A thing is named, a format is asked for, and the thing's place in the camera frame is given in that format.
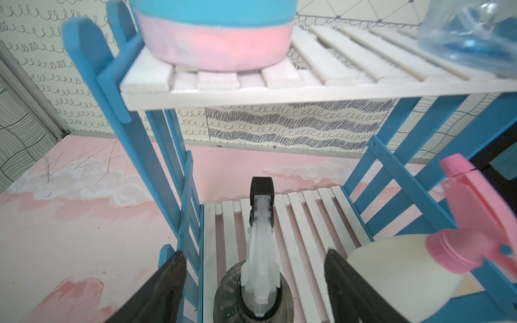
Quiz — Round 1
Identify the smoky clear black-nozzle spray bottle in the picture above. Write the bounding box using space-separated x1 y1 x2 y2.
213 176 295 322

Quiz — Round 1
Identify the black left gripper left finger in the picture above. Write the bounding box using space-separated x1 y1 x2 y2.
107 251 187 322

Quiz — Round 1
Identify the clear blue-capped spray bottle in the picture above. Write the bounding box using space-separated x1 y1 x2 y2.
417 1 516 78

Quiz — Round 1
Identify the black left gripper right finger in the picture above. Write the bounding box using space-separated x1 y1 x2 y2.
324 249 408 323

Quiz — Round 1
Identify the black yellow toolbox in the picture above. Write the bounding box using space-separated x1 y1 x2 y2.
470 124 516 212

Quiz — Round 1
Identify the white pink spray bottle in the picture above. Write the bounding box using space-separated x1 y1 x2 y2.
347 153 516 322

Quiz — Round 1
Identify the teal pink spray bottle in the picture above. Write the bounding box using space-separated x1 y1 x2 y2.
130 0 298 72

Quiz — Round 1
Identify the blue white slatted shelf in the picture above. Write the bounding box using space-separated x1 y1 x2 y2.
62 1 516 322

